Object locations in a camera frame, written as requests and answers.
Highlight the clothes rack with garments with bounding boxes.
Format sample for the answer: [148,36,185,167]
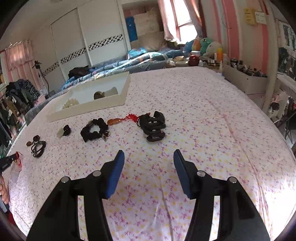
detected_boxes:
[1,79,40,152]

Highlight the dark red round jar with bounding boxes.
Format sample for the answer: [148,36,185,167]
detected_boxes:
[188,55,200,66]

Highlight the white strap wristwatch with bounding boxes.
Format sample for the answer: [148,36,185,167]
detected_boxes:
[93,87,118,100]

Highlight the floral pink tablecloth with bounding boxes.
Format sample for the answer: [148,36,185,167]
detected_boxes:
[4,67,295,240]

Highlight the white plush toy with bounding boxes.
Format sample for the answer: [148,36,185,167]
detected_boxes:
[203,42,222,57]

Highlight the orange bottle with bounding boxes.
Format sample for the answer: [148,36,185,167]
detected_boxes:
[216,48,223,63]

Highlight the orange plush toy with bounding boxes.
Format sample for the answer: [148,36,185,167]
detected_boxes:
[192,38,201,51]

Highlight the person's left hand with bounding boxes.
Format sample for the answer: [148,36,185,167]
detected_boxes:
[0,176,10,204]

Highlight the black bag on bed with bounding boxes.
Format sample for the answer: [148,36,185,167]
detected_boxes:
[68,66,90,79]

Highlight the bed with blue quilt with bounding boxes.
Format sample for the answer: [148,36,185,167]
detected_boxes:
[61,48,189,91]

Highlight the beige pillow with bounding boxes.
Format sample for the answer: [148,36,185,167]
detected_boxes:
[138,32,167,51]

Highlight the cream fabric scrunchie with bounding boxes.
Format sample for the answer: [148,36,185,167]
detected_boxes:
[62,98,79,109]

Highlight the black hair claw clip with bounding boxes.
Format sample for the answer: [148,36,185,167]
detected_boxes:
[137,111,166,143]

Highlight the amber pendant red tassel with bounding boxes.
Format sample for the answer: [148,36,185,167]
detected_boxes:
[107,113,138,126]

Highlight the white sliding wardrobe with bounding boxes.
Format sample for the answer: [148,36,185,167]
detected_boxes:
[32,1,129,92]

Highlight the jade pendant black knot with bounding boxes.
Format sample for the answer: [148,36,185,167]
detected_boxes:
[57,125,71,138]

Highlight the pink window curtain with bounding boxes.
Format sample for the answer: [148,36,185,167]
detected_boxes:
[158,0,204,43]

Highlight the green plush toy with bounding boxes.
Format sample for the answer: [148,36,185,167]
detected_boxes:
[200,38,212,56]

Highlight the black garment steamer stand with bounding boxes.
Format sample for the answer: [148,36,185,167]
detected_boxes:
[32,60,50,98]

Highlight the pink valance curtain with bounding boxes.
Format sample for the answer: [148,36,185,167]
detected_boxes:
[1,40,35,71]

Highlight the white cosmetics organizer box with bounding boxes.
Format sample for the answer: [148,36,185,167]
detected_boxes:
[223,65,268,95]

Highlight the black beaded hair tie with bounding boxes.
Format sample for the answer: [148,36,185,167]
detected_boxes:
[80,117,111,143]

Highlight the white shallow tray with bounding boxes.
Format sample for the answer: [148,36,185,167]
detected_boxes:
[47,72,130,122]

